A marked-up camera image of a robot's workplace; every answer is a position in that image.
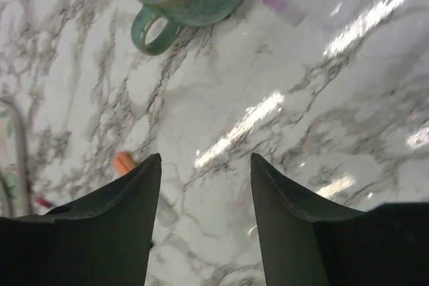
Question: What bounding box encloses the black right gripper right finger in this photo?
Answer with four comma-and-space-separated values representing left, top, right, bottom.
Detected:
251, 154, 428, 285

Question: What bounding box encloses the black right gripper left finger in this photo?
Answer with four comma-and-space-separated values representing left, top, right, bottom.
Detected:
1, 154, 162, 285

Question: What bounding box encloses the pink thin pen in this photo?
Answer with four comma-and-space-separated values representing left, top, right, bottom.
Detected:
34, 196, 55, 209

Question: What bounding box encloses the orange pen cap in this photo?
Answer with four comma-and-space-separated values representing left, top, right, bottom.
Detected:
112, 151, 135, 175

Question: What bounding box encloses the small pink pen cap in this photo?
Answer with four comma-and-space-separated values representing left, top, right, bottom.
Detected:
262, 0, 306, 27

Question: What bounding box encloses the floral rectangular tray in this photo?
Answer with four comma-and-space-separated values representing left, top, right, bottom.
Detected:
1, 100, 31, 218

